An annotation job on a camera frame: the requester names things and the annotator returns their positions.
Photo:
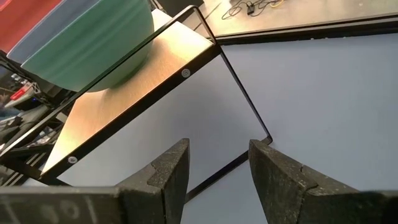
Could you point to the black table frame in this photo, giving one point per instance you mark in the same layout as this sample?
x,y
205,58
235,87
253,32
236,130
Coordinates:
x,y
311,29

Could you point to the black power adapter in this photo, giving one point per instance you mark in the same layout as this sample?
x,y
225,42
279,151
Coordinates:
x,y
250,8

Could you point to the red plastic bowl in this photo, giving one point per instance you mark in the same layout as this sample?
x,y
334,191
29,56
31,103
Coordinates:
x,y
21,21

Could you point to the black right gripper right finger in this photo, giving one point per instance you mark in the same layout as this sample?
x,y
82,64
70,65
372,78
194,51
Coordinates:
x,y
295,196

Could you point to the green plastic bowl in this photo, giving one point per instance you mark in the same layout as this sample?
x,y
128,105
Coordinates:
x,y
93,43

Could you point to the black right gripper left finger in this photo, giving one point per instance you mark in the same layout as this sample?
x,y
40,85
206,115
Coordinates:
x,y
161,189

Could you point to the wooden shelf with black frame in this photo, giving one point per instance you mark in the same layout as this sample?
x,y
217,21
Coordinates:
x,y
130,93

